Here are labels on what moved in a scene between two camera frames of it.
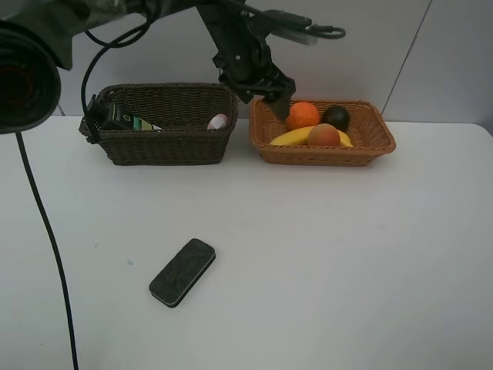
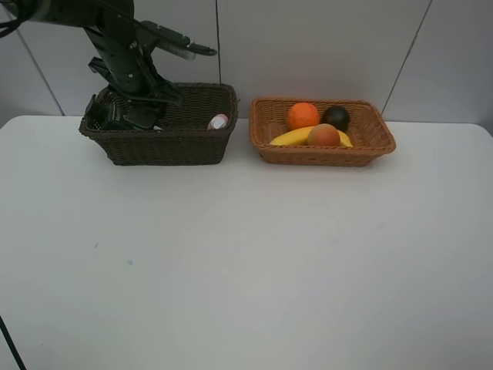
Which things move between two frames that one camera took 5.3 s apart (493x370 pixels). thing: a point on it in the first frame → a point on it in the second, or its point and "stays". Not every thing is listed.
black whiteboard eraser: (180, 276) → (142, 114)
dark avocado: (337, 116) stays
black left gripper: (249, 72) → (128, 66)
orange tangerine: (302, 115) stays
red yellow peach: (323, 135) stays
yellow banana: (300, 136) stays
